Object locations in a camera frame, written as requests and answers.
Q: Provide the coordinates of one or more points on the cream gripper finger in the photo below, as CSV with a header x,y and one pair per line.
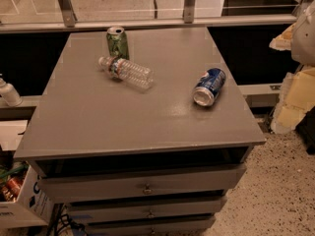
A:
x,y
296,99
283,41

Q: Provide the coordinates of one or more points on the blue pepsi can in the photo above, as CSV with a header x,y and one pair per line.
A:
x,y
209,86

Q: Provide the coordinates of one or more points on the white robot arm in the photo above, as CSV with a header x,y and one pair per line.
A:
x,y
303,39

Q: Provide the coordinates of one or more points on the green soda can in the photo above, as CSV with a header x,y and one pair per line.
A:
x,y
117,42

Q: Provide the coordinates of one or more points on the orange can in box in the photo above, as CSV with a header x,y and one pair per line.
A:
x,y
12,188

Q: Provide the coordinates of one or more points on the top grey drawer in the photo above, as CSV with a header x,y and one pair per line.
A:
x,y
142,184

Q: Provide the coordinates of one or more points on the grey drawer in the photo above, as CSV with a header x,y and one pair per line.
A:
x,y
142,184
152,228
147,209

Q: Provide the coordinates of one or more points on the clear plastic water bottle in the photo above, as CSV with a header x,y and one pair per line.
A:
x,y
127,71

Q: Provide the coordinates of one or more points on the bottom grey drawer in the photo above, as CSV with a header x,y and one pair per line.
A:
x,y
152,228

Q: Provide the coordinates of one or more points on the grey drawer cabinet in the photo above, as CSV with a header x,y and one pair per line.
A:
x,y
86,124

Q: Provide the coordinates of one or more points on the middle grey drawer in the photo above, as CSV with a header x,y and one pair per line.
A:
x,y
147,209

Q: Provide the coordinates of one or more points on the white plastic bottle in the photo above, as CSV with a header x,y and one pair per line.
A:
x,y
9,94

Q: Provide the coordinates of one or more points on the white cardboard box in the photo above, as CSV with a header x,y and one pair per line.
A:
x,y
32,207

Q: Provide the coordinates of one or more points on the middle metal bracket post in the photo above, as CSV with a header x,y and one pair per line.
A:
x,y
188,11

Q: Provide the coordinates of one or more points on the metal bracket post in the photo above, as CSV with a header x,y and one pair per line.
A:
x,y
68,15
188,11

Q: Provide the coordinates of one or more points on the left metal bracket post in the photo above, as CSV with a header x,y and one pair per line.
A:
x,y
68,15

